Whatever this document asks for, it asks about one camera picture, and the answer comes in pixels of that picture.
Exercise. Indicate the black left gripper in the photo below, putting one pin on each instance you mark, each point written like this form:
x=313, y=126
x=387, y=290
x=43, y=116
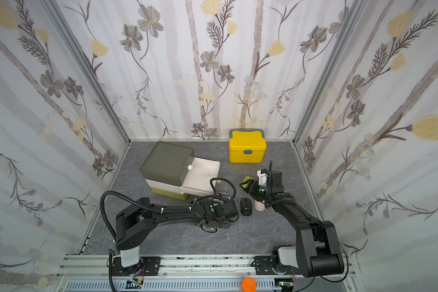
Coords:
x=228, y=222

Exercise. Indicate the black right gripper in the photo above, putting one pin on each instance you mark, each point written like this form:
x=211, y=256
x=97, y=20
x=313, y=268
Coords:
x=252, y=187

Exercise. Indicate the black computer mouse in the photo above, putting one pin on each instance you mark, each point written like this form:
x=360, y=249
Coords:
x=246, y=207

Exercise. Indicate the pink computer mouse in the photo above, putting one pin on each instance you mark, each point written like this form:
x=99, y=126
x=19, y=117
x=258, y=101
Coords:
x=259, y=206

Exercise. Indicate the white drawer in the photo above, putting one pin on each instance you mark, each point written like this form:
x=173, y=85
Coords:
x=197, y=181

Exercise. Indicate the three-drawer cabinet olive white yellow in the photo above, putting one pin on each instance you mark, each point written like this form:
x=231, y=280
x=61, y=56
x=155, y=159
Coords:
x=165, y=169

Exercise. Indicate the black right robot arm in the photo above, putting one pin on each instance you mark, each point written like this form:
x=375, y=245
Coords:
x=317, y=250

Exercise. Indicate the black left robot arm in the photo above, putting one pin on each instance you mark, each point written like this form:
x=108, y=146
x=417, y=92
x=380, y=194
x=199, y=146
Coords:
x=135, y=222

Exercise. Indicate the small yellow-green block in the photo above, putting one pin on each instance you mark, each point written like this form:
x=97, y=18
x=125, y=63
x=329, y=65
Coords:
x=244, y=185

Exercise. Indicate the yellow storage box grey latch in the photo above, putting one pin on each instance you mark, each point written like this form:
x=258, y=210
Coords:
x=246, y=146

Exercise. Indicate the orange round cap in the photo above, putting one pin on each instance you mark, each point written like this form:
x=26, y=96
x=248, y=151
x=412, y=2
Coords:
x=248, y=285

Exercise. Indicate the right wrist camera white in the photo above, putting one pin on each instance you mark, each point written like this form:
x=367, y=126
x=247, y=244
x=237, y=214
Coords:
x=263, y=175

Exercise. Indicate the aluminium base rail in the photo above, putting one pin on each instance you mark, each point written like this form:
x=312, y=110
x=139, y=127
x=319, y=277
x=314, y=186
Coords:
x=194, y=273

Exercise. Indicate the aluminium frame corner post right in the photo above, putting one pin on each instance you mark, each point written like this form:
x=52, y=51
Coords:
x=346, y=31

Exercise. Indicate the aluminium frame corner post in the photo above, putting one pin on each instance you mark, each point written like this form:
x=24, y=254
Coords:
x=57, y=18
x=346, y=31

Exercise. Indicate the aluminium frame corner post left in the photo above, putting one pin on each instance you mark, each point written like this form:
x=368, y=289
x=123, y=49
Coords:
x=57, y=18

